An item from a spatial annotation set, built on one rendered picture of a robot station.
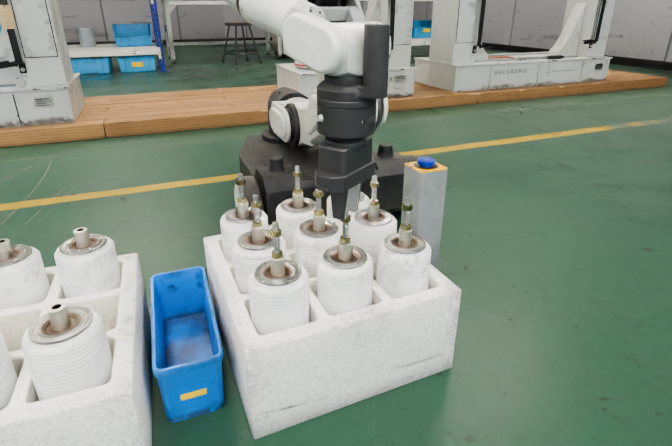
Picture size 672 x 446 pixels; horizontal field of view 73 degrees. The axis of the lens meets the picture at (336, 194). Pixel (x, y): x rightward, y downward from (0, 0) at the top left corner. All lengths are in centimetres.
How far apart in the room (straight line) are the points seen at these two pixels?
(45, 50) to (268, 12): 214
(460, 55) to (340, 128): 285
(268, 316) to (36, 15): 229
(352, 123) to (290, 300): 28
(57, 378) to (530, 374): 78
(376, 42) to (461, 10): 281
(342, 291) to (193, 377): 28
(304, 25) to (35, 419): 60
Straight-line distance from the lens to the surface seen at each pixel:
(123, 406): 71
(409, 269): 80
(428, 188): 102
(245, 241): 84
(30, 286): 94
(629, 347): 115
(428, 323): 85
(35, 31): 279
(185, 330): 106
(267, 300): 71
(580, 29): 436
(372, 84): 63
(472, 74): 347
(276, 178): 127
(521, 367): 100
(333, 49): 61
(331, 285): 76
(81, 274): 90
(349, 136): 65
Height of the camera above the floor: 64
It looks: 23 degrees down
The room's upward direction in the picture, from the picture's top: straight up
